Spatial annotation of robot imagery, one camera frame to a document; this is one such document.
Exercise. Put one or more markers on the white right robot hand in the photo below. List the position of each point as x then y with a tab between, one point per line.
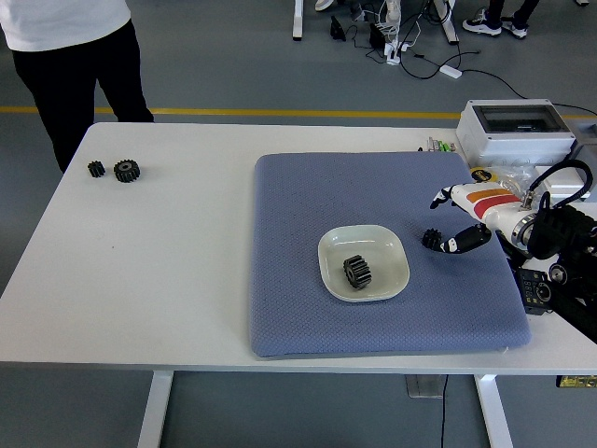
490	200

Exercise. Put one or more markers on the small black gear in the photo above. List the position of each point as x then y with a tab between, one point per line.
431	239
96	169

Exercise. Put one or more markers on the large black gear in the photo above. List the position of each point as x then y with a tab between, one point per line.
126	171
358	273

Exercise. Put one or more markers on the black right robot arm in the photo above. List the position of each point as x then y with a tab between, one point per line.
559	228

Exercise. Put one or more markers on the clear bag of metal parts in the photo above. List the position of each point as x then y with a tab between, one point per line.
513	175

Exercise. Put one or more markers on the small green terminal connectors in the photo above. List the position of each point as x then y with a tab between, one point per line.
440	145

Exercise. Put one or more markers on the black digital controller module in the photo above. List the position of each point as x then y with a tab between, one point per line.
529	289

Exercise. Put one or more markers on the white square dish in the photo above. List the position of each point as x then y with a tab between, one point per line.
387	261

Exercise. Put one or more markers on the white power brick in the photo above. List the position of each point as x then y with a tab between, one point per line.
451	72

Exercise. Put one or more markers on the blue-grey textured mat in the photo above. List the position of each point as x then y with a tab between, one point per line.
326	196

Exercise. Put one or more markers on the white power strip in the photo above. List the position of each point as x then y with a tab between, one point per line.
393	52

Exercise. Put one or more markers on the white desk leg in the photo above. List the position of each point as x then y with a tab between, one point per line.
298	18
448	23

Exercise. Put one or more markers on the grey block under table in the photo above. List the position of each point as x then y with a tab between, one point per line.
423	386

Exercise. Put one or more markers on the yellow black label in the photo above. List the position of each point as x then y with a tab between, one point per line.
578	382

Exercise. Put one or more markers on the white table leg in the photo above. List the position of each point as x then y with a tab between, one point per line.
494	410
156	410

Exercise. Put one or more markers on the black floor stand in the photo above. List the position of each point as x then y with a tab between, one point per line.
338	29

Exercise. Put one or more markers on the grey electrical enclosure box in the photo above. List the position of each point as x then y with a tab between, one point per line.
513	144

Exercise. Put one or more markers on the white switch panel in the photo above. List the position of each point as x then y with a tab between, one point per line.
564	184

